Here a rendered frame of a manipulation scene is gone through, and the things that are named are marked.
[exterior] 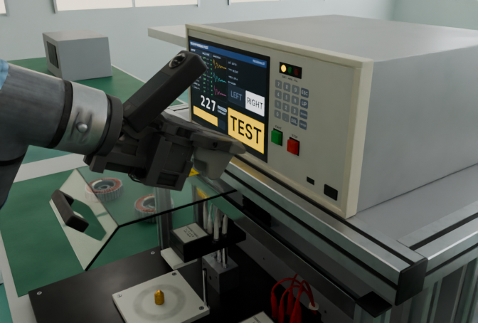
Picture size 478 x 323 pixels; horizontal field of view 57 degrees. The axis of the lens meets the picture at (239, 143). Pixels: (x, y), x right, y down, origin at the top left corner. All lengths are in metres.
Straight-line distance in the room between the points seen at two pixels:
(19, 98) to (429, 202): 0.52
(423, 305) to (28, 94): 0.52
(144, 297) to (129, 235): 0.29
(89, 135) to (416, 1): 7.84
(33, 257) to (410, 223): 0.92
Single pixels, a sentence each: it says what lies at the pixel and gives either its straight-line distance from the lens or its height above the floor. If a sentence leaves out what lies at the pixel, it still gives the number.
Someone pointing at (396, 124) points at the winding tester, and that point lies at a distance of 0.60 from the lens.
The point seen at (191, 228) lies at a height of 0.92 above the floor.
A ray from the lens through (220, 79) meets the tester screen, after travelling 0.77.
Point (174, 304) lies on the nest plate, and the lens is 0.96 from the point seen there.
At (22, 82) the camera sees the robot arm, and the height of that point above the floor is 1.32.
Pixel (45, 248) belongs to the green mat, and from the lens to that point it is 1.25.
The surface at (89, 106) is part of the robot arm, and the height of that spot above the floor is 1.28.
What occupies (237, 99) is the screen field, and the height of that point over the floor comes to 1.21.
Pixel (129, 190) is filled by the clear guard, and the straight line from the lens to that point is 0.77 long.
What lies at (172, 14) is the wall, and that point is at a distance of 5.72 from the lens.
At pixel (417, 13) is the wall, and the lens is 8.17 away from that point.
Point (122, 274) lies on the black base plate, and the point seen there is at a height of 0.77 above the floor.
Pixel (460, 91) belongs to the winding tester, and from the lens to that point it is 0.71.
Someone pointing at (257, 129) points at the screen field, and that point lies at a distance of 0.69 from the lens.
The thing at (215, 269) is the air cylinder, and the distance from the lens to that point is 0.96.
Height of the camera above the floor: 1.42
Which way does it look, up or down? 22 degrees down
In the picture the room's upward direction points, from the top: straight up
